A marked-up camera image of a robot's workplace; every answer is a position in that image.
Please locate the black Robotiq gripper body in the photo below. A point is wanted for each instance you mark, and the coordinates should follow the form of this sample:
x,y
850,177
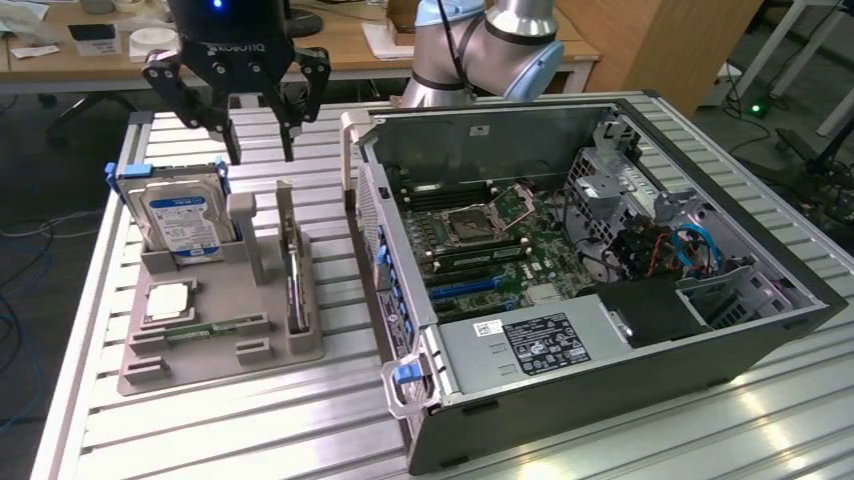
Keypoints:
x,y
229,30

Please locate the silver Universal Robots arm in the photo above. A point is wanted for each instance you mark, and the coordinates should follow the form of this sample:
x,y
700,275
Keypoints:
x,y
507,40

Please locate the white round holder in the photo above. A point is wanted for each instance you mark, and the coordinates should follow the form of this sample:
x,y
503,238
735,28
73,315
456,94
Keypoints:
x,y
149,40

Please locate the black monitor stand base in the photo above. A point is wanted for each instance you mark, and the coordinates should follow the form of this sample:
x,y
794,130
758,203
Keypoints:
x,y
309,25

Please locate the stack of white papers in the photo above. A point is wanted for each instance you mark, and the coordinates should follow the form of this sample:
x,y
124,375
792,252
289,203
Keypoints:
x,y
383,42

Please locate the white box black lid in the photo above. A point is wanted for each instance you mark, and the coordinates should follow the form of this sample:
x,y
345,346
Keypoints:
x,y
100,47

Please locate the wooden desk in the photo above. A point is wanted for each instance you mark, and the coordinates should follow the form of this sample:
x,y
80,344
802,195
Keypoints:
x,y
80,67

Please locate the black chair base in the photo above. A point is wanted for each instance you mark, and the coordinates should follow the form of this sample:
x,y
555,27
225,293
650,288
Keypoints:
x,y
73,112

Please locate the grey cup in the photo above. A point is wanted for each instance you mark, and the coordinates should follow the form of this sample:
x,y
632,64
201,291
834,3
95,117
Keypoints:
x,y
97,7

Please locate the black case latch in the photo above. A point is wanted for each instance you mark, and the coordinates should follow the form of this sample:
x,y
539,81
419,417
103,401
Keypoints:
x,y
383,192

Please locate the small white card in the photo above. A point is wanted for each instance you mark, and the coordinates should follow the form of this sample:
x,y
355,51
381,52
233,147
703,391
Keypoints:
x,y
33,51

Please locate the hard disk blue label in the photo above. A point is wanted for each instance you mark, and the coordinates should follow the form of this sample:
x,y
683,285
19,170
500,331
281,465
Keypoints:
x,y
180,220

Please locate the pile of loose papers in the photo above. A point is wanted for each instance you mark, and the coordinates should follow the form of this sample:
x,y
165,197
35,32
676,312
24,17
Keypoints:
x,y
23,17

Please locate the blue card retention clip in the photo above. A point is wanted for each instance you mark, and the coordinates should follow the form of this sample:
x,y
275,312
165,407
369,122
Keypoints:
x,y
381,256
405,323
397,303

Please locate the metal socket cover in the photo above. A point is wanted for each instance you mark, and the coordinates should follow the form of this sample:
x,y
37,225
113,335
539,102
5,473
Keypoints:
x,y
508,192

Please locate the CPU socket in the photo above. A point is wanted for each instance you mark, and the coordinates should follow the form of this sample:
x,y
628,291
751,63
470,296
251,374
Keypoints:
x,y
474,225

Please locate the silver CPU chip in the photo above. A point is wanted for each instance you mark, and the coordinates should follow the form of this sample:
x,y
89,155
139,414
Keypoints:
x,y
168,302

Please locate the long blue expansion slot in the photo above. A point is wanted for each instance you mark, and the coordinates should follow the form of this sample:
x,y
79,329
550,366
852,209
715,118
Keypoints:
x,y
474,285

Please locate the short blue expansion slot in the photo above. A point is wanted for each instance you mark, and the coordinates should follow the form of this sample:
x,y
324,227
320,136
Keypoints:
x,y
447,299

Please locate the perforated metal drive cage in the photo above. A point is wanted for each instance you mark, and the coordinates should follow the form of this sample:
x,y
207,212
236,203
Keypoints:
x,y
600,190

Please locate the green motherboard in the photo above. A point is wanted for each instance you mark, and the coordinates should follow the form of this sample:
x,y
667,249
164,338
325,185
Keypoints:
x,y
467,305

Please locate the silver chipset heat sink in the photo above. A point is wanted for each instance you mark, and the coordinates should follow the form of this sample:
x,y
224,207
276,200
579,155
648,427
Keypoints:
x,y
547,295

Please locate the wooden cabinet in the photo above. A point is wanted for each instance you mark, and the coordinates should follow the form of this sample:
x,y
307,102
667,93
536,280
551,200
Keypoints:
x,y
667,50

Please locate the grey plastic parts rack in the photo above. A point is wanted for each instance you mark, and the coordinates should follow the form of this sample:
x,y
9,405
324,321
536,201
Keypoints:
x,y
200,380

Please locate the grey power supply unit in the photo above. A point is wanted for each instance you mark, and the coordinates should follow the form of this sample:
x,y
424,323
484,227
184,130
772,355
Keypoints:
x,y
480,360

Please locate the green indicator light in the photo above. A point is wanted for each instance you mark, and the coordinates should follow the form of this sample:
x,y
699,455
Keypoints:
x,y
755,107

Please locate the black equipment stand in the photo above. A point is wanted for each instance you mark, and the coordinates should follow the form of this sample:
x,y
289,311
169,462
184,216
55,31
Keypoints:
x,y
800,145

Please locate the metal disk bay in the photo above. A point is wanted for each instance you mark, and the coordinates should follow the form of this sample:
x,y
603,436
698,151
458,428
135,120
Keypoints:
x,y
734,300

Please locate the black open PC case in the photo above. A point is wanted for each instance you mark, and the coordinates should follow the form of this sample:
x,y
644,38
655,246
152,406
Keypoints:
x,y
600,425

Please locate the white desk frame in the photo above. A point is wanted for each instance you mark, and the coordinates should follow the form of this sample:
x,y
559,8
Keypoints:
x,y
830,120

